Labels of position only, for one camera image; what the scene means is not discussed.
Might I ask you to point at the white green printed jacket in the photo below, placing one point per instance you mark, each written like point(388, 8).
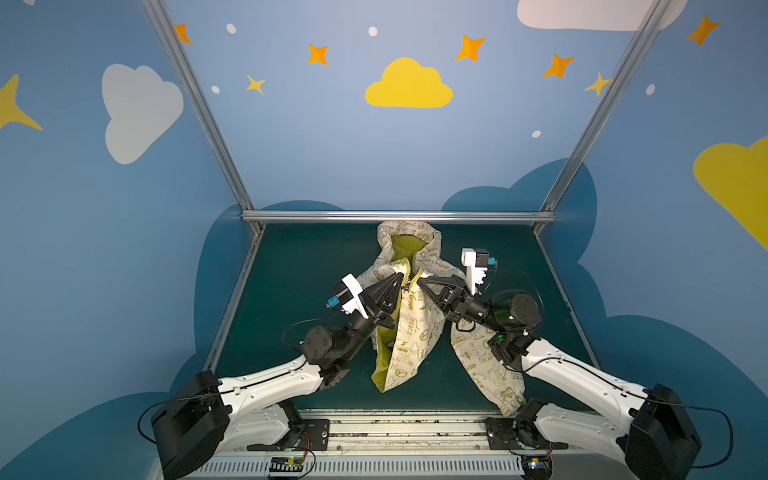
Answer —
point(413, 248)

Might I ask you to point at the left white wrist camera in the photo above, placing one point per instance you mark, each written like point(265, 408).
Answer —
point(347, 297)

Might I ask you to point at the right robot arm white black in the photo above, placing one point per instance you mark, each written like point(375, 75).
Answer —
point(649, 430)

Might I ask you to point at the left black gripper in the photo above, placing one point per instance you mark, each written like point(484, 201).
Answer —
point(372, 305)

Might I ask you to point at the small circuit board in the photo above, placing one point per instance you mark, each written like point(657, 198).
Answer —
point(536, 468)
point(290, 467)

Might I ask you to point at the left small circuit board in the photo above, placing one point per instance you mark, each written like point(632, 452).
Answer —
point(290, 467)

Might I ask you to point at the aluminium right frame post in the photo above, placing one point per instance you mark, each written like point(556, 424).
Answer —
point(640, 44)

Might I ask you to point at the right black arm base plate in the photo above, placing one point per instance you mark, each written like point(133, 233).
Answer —
point(513, 434)

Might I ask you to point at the aluminium back frame bar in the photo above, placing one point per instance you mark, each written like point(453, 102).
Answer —
point(467, 217)

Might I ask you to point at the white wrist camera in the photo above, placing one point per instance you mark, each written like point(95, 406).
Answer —
point(476, 262)
point(347, 297)

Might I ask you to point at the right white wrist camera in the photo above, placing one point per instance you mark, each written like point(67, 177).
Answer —
point(476, 262)

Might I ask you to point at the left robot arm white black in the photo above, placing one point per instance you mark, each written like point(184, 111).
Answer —
point(208, 415)

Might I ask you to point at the aluminium frame post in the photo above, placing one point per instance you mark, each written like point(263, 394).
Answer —
point(161, 20)
point(640, 44)

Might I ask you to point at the aluminium front rail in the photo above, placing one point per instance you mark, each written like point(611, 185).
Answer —
point(396, 444)

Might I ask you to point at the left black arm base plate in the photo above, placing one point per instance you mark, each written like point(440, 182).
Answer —
point(313, 434)

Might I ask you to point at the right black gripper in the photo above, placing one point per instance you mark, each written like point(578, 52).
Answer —
point(451, 296)

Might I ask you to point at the aluminium left frame post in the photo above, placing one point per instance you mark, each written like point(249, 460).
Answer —
point(161, 20)

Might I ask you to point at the right small circuit board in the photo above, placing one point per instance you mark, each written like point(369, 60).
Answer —
point(536, 468)

